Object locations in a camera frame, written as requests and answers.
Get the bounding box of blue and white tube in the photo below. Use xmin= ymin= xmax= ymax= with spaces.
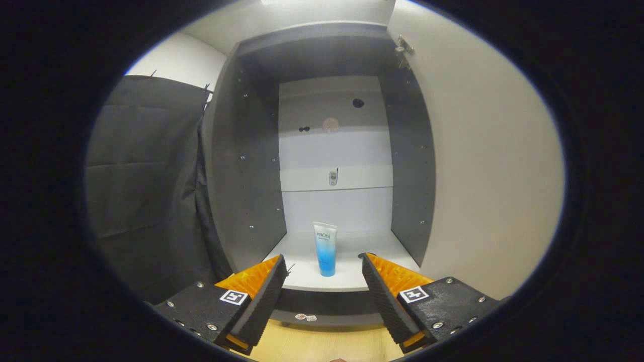
xmin=312 ymin=222 xmax=338 ymax=278

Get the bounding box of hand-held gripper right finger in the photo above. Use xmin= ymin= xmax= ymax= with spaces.
xmin=358 ymin=252 xmax=504 ymax=353

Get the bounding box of black backdrop cloth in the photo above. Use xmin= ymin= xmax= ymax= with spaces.
xmin=85 ymin=75 xmax=232 ymax=305

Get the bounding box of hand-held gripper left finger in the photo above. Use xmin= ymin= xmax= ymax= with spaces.
xmin=146 ymin=254 xmax=289 ymax=356

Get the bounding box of metal door hinge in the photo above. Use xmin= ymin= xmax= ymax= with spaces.
xmin=394 ymin=34 xmax=416 ymax=68

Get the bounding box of dark grey cabinet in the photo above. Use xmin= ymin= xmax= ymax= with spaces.
xmin=201 ymin=21 xmax=436 ymax=327

